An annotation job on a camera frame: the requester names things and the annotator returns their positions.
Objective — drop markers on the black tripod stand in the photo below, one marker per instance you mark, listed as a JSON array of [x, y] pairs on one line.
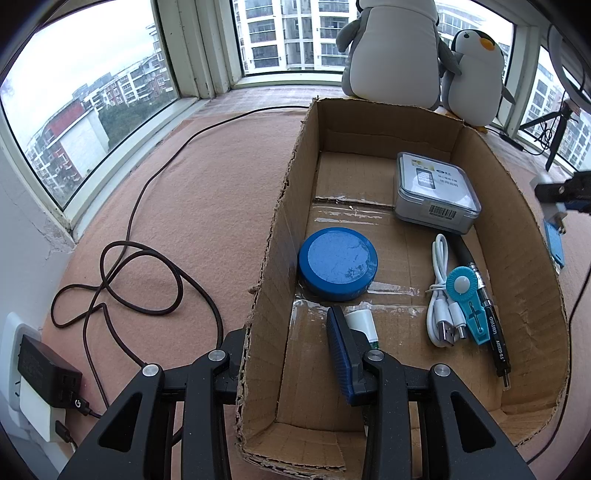
[[558, 141]]

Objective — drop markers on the large penguin plush toy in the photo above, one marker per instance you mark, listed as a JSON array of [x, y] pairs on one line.
[[392, 55]]

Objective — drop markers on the white window frame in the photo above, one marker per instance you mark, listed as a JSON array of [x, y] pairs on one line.
[[198, 46]]

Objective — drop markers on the cardboard box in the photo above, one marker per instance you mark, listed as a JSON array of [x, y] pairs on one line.
[[318, 383]]

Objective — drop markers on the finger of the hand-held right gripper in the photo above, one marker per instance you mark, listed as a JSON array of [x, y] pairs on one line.
[[577, 206], [554, 191]]

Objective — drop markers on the light blue plastic case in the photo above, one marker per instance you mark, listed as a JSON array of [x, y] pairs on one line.
[[554, 242]]

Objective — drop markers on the white green lip balm stick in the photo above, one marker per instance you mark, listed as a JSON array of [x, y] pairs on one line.
[[360, 321]]

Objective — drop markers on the white wall charger plug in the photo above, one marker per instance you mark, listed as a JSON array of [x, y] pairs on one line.
[[554, 214]]

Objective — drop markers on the black pen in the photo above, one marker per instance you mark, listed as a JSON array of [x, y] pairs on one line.
[[496, 337]]

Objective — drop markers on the pink felt mat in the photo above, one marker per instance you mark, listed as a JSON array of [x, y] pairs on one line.
[[207, 184]]

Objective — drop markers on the white wall power strip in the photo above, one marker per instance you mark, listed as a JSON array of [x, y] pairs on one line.
[[11, 337]]

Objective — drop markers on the small penguin plush toy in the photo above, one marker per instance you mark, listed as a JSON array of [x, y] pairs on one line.
[[475, 78]]

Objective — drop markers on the clear plastic product box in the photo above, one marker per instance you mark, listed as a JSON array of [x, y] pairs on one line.
[[436, 184]]

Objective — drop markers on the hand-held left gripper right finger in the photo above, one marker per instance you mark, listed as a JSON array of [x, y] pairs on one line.
[[339, 355]]

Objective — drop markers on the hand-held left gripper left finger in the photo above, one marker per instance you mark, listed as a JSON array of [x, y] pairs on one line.
[[235, 344]]

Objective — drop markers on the teal tool with white disc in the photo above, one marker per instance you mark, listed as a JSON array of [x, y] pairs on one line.
[[464, 284]]

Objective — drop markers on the black multi-port charger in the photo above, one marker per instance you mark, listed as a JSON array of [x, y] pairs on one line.
[[44, 364]]

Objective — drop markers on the blue round tin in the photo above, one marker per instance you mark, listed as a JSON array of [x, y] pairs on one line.
[[337, 261]]

